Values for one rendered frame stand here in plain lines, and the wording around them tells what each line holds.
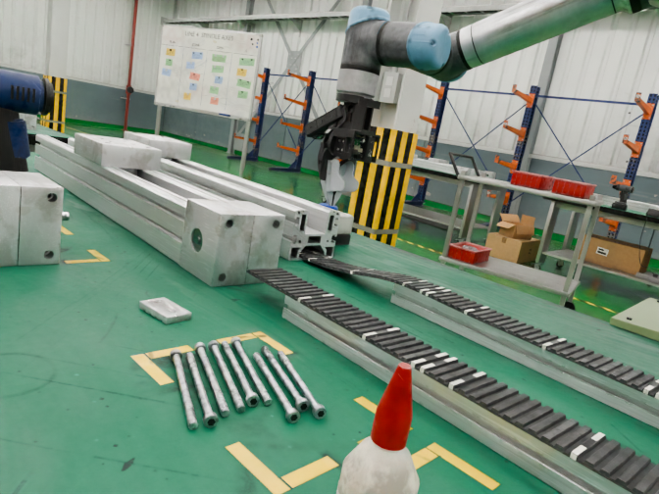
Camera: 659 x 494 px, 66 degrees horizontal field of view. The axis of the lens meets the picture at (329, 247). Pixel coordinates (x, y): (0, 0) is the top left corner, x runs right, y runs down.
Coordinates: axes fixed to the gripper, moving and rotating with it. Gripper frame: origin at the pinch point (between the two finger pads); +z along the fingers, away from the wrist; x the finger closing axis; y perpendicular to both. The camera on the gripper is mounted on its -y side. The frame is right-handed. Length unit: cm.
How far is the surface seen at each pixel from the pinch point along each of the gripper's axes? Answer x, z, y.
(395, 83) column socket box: 237, -58, -202
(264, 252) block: -29.6, 4.3, 20.8
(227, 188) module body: -17.9, 0.9, -9.4
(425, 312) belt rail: -15.0, 7.9, 37.8
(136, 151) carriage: -31.2, -3.2, -20.2
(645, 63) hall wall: 727, -178, -200
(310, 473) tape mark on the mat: -49, 9, 54
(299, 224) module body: -16.7, 2.6, 11.8
